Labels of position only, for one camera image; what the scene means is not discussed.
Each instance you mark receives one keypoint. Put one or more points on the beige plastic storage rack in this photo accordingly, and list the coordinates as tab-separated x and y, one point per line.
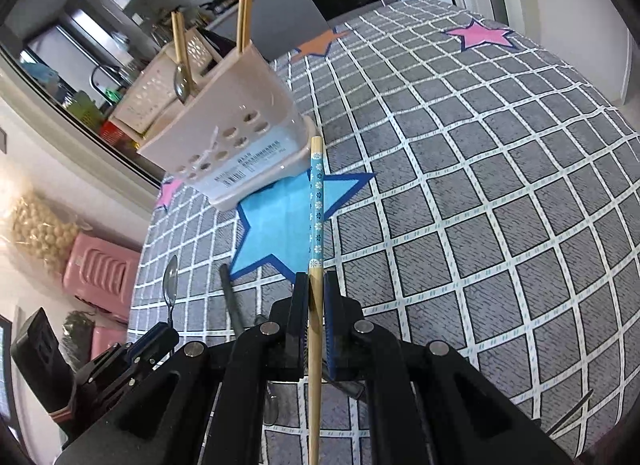
153	92

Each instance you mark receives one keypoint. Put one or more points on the kitchen faucet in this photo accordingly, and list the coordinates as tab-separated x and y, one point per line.
109	83

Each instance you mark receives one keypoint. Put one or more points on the bag of round snacks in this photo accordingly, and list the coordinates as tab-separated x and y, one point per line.
44	234

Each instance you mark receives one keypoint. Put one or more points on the blue patterned bamboo chopstick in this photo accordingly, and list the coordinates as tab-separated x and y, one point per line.
315	276

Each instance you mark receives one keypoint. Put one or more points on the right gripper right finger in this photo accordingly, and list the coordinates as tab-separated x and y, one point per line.
346	351

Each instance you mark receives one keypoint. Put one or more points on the pink plastic stool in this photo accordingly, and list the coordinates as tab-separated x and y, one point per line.
102	274

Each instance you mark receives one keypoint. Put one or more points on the beige plastic utensil holder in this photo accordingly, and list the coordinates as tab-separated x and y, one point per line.
240	133

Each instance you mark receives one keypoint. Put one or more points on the dark grey steel spoon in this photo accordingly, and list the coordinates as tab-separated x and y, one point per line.
182	83

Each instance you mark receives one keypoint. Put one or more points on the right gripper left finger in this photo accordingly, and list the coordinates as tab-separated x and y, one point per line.
295	316

